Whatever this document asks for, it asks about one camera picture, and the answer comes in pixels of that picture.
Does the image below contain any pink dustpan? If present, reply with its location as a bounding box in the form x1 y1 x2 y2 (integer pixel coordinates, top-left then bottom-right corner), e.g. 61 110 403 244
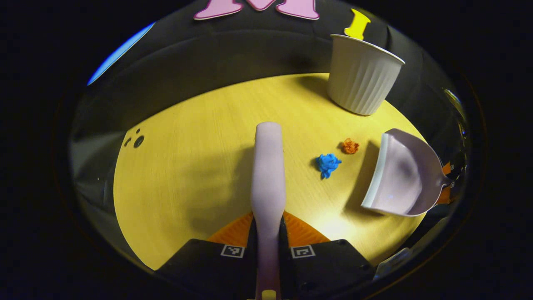
361 128 452 217

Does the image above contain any small pink broom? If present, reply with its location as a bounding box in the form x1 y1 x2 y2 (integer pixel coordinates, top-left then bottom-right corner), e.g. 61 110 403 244
250 122 287 300

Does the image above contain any blue paper ball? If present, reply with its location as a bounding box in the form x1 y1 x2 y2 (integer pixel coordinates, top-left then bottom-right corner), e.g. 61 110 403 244
315 153 342 180

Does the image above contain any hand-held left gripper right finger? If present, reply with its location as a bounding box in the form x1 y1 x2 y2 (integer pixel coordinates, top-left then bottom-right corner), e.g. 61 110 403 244
279 210 375 300

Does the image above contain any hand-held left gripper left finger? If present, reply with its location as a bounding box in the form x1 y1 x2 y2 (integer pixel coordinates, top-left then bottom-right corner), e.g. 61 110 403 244
155 212 258 300

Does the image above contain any white ribbed garbage bin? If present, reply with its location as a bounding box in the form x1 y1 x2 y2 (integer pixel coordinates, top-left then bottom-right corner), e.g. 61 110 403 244
327 34 405 116

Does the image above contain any black backdrop cloth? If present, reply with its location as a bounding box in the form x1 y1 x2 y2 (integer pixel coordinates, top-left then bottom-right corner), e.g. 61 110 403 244
69 0 471 267

